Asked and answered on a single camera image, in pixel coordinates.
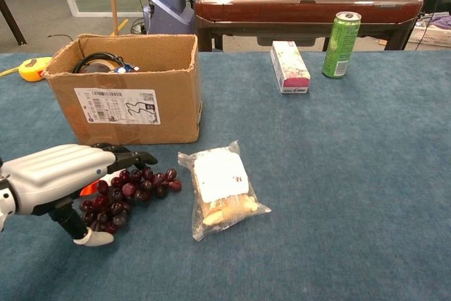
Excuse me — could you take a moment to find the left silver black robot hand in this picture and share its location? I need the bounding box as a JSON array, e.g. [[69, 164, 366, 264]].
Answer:
[[0, 142, 159, 247]]

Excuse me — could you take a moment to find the dark red grape bunch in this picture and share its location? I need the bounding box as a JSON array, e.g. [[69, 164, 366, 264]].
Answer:
[[79, 167, 183, 235]]

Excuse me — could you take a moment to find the open cardboard box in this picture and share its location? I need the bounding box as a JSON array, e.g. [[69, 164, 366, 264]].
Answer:
[[42, 33, 202, 146]]

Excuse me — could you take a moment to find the yellow tape measure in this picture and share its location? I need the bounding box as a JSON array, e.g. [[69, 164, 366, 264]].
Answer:
[[0, 56, 53, 82]]

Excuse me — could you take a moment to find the dark table leg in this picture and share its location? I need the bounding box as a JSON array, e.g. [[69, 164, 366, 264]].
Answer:
[[0, 0, 27, 47]]

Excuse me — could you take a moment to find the clear snack bag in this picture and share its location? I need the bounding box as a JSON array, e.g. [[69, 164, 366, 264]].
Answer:
[[177, 140, 272, 242]]

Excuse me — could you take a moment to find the white power strip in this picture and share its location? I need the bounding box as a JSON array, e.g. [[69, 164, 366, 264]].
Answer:
[[130, 18, 148, 35]]

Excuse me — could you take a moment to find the white floral carton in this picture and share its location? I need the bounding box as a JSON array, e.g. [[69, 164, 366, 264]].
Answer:
[[270, 40, 311, 94]]

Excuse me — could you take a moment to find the brown mahjong table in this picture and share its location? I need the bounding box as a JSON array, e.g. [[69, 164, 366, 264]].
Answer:
[[194, 0, 424, 51]]

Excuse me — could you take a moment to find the blue table mat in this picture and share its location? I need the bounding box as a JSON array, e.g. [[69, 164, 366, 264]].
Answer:
[[0, 50, 451, 301]]

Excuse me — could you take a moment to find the green drink can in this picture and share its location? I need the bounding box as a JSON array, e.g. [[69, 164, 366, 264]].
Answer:
[[322, 11, 362, 79]]

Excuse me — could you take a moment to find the white plastic basket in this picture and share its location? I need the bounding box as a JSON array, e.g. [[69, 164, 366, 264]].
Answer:
[[408, 20, 451, 48]]

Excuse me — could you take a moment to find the orange lanyard ribbon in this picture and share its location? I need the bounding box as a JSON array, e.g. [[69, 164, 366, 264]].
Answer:
[[80, 179, 98, 196]]

